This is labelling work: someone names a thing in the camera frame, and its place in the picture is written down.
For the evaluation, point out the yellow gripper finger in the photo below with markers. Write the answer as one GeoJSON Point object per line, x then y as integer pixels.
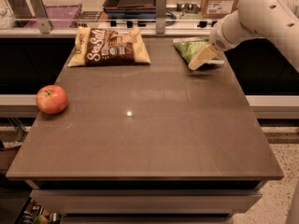
{"type": "Point", "coordinates": [203, 55]}

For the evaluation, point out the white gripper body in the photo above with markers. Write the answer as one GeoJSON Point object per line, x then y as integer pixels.
{"type": "Point", "coordinates": [219, 40]}

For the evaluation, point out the green jalapeno chip bag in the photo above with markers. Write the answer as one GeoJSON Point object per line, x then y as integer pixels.
{"type": "Point", "coordinates": [187, 47]}

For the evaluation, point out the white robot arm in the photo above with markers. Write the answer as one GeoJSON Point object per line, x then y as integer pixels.
{"type": "Point", "coordinates": [274, 20]}

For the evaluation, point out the sea salt chip bag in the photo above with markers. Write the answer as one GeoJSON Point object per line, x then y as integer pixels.
{"type": "Point", "coordinates": [95, 47]}

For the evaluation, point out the red apple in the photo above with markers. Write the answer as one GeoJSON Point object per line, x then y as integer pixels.
{"type": "Point", "coordinates": [51, 99]}

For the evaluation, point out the dark tray stack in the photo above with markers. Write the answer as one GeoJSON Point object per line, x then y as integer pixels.
{"type": "Point", "coordinates": [130, 9]}

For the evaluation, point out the purple plastic crate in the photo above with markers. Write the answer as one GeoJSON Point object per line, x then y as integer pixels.
{"type": "Point", "coordinates": [64, 16]}

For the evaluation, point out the grey metal bracket middle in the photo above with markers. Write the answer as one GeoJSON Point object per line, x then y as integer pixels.
{"type": "Point", "coordinates": [160, 16]}

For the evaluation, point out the grey metal bracket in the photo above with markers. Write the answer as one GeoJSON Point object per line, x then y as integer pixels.
{"type": "Point", "coordinates": [160, 16]}
{"type": "Point", "coordinates": [43, 23]}

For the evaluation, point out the grey metal bracket left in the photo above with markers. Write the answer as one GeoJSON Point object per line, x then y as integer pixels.
{"type": "Point", "coordinates": [43, 23]}

